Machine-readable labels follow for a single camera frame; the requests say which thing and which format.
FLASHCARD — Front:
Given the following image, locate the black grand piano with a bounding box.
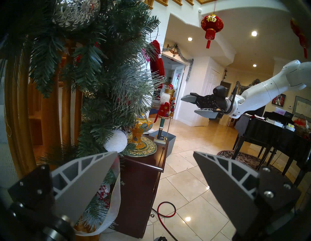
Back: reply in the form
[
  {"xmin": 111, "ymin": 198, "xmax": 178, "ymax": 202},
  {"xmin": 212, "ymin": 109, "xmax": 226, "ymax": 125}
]
[{"xmin": 232, "ymin": 111, "xmax": 311, "ymax": 187}]

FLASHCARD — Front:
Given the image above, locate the yellow porcelain dragon jar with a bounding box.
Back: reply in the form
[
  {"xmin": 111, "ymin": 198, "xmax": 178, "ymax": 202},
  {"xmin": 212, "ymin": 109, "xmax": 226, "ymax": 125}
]
[{"xmin": 131, "ymin": 117, "xmax": 153, "ymax": 149}]

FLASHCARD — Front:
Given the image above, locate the large red nutcracker figure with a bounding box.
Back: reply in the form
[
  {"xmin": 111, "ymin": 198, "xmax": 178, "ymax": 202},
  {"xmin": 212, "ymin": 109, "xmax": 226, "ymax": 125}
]
[{"xmin": 154, "ymin": 84, "xmax": 176, "ymax": 145}]

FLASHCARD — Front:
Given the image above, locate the red berry sprig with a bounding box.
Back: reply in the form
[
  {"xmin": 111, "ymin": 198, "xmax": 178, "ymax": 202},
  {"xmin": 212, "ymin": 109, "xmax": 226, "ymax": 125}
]
[{"xmin": 96, "ymin": 185, "xmax": 111, "ymax": 209}]

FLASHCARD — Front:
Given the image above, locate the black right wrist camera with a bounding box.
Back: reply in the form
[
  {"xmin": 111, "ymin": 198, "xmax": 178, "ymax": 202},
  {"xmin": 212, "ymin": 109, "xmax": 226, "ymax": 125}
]
[{"xmin": 213, "ymin": 86, "xmax": 230, "ymax": 98}]

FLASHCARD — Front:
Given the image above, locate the green wall garland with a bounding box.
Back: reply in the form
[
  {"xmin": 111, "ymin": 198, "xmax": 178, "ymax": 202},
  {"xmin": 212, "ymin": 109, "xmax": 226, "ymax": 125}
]
[{"xmin": 234, "ymin": 78, "xmax": 261, "ymax": 91}]

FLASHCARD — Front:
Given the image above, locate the green pine garland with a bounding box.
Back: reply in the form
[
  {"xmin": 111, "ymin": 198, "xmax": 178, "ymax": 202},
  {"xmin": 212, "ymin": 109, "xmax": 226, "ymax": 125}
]
[{"xmin": 0, "ymin": 0, "xmax": 168, "ymax": 233}]

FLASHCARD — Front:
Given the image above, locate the pale framed wall picture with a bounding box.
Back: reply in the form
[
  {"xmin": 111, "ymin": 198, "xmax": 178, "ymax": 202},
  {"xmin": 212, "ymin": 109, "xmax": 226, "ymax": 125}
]
[{"xmin": 292, "ymin": 96, "xmax": 311, "ymax": 116}]

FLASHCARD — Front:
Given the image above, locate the red knitted mitten ornament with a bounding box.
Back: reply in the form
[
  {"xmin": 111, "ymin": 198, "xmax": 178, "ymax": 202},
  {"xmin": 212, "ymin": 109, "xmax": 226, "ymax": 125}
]
[{"xmin": 149, "ymin": 40, "xmax": 165, "ymax": 89}]

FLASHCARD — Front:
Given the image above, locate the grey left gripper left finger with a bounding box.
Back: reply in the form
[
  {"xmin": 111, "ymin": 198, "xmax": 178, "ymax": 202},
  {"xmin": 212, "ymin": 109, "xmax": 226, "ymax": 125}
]
[{"xmin": 7, "ymin": 152, "xmax": 118, "ymax": 218}]

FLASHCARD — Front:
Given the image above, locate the green gold round mat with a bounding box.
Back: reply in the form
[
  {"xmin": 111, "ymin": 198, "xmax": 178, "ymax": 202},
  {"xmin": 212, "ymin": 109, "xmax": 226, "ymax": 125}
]
[{"xmin": 121, "ymin": 133, "xmax": 157, "ymax": 157}]

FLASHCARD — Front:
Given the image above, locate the silver faceted ball ornament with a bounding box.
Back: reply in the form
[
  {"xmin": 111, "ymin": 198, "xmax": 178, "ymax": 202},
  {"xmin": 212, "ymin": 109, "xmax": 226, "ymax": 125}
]
[{"xmin": 52, "ymin": 0, "xmax": 101, "ymax": 31}]

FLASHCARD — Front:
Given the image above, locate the dark oriental area rug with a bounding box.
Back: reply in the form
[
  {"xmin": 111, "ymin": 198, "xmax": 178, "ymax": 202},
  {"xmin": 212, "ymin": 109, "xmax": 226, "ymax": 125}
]
[{"xmin": 217, "ymin": 150, "xmax": 292, "ymax": 181}]

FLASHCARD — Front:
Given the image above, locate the red floor cable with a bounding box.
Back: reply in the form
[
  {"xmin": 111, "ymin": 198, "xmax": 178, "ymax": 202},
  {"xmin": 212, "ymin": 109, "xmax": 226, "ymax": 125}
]
[{"xmin": 152, "ymin": 202, "xmax": 176, "ymax": 241}]

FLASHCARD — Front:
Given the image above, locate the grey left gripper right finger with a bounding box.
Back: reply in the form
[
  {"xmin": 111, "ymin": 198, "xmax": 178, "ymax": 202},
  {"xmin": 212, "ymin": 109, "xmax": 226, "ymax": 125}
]
[{"xmin": 193, "ymin": 151, "xmax": 302, "ymax": 235}]

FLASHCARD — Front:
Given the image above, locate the white glitter ball ornament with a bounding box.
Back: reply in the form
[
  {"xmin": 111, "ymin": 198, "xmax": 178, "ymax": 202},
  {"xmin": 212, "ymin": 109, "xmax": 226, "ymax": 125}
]
[{"xmin": 104, "ymin": 129, "xmax": 128, "ymax": 153}]

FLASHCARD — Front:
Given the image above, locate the dark wooden side cabinet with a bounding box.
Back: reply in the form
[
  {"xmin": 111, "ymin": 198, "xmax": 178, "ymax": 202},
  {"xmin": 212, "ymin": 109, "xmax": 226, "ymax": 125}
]
[{"xmin": 114, "ymin": 135, "xmax": 169, "ymax": 239}]

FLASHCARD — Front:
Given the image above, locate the wooden stair railing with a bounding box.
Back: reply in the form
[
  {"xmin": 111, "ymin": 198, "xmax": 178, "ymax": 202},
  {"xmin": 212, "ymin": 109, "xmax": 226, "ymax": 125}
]
[{"xmin": 4, "ymin": 39, "xmax": 84, "ymax": 241}]

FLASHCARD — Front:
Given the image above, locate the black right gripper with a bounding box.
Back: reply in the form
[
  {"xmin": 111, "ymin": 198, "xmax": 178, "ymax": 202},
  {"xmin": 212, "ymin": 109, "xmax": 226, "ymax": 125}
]
[{"xmin": 181, "ymin": 93, "xmax": 230, "ymax": 119}]

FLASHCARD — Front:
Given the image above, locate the white panel double door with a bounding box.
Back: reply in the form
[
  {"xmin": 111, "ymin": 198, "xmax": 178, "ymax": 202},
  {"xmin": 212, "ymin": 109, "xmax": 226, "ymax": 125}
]
[{"xmin": 194, "ymin": 64, "xmax": 227, "ymax": 127}]

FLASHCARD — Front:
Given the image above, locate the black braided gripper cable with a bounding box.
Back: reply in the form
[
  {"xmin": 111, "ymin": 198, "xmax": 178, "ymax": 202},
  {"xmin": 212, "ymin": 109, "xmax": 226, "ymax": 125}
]
[{"xmin": 230, "ymin": 84, "xmax": 240, "ymax": 114}]

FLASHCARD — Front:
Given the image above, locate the red framed wall picture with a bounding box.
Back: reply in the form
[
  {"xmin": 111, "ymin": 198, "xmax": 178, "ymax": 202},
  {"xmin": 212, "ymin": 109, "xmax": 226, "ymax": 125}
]
[{"xmin": 272, "ymin": 94, "xmax": 286, "ymax": 107}]

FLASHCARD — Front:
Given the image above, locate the tinsel doorway garland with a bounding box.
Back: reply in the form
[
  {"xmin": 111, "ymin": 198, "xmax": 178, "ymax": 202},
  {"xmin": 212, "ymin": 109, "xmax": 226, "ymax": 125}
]
[{"xmin": 162, "ymin": 44, "xmax": 194, "ymax": 82}]

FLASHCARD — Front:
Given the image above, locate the wicker basket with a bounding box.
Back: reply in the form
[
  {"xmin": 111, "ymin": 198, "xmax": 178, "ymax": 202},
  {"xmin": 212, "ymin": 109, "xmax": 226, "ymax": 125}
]
[{"xmin": 293, "ymin": 114, "xmax": 308, "ymax": 133}]

